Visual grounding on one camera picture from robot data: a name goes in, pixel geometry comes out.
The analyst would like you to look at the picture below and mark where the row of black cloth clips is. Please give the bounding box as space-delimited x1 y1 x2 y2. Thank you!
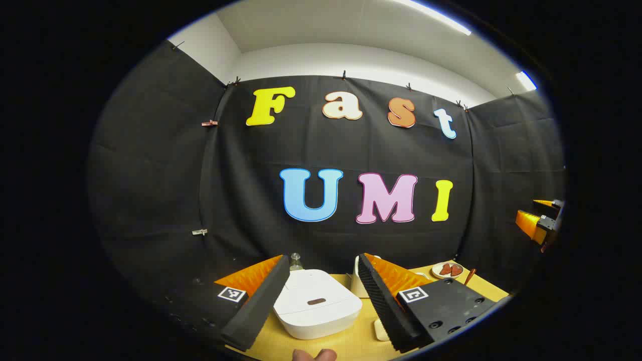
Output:
172 41 516 112

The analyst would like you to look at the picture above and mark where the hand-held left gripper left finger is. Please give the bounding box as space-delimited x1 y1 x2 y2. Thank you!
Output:
163 254 291 352

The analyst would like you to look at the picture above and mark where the white toaster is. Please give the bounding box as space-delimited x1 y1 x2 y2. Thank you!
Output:
350 255 382 299

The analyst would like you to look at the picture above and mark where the white round plate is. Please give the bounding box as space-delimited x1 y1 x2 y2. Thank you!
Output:
432 261 464 280

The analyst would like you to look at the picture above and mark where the black backdrop cloth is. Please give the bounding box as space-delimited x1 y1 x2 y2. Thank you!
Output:
88 40 567 311

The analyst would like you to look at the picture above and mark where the white rice cooker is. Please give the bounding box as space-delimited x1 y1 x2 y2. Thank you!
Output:
272 269 363 340

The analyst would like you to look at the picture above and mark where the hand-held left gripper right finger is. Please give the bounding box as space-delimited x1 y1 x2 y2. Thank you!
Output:
357 252 512 354

